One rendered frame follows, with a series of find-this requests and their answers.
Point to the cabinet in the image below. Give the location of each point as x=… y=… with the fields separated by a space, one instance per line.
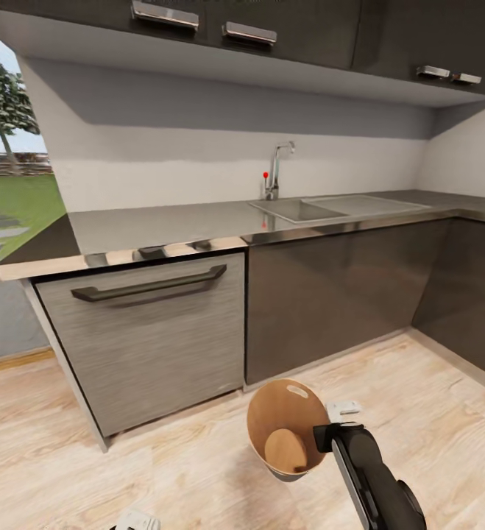
x=285 y=44
x=418 y=52

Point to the dishwasher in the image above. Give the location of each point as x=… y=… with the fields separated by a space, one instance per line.
x=151 y=338

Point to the drop in sink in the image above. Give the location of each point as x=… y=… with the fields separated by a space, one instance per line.
x=320 y=209

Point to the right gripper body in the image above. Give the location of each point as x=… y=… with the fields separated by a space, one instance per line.
x=323 y=437

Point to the trash can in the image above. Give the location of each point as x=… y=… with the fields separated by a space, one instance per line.
x=280 y=427

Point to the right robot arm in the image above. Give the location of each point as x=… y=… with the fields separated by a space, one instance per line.
x=381 y=502

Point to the fixed window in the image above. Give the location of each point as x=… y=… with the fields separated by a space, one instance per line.
x=30 y=201

